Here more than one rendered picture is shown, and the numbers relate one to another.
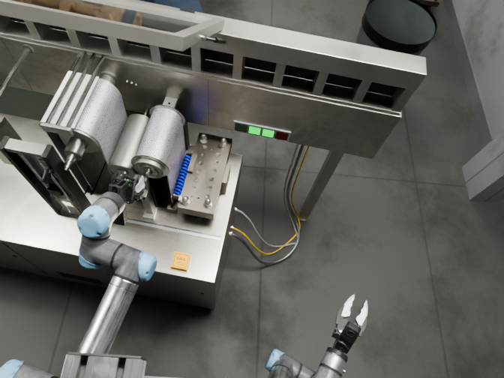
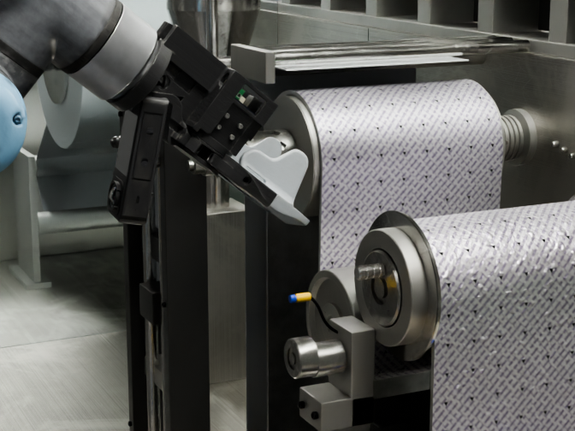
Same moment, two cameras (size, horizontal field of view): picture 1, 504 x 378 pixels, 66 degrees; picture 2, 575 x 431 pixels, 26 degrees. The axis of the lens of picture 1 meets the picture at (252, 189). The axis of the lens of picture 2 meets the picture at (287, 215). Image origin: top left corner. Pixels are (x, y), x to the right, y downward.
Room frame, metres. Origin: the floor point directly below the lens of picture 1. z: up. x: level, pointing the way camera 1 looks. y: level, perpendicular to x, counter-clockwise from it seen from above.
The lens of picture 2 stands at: (0.10, -0.61, 1.60)
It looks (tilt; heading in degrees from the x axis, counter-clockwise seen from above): 13 degrees down; 65
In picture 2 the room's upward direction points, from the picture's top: straight up
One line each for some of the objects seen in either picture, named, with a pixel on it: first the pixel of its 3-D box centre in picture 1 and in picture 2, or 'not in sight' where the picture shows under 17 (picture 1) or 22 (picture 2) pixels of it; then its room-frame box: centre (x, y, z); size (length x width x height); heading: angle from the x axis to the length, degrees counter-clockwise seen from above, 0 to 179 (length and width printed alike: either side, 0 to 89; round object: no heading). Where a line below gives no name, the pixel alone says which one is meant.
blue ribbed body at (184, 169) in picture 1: (182, 175); not in sight; (0.81, 0.32, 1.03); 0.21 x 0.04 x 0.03; 0
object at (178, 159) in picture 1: (177, 161); (531, 418); (0.82, 0.34, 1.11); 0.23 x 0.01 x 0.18; 0
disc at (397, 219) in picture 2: (150, 166); (399, 285); (0.70, 0.40, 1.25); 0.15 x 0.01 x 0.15; 90
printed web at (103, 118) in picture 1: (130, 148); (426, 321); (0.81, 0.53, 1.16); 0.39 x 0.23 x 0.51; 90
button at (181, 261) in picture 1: (181, 261); not in sight; (0.45, 0.24, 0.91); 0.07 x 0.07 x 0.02; 0
